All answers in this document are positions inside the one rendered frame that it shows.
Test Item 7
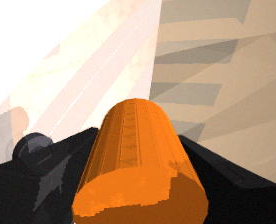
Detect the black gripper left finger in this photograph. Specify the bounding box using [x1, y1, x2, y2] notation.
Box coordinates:
[0, 127, 99, 224]

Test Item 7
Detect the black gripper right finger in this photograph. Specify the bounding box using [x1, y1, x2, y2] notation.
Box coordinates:
[177, 135, 276, 224]

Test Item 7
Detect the orange knob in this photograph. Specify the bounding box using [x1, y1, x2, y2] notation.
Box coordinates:
[71, 97, 209, 224]

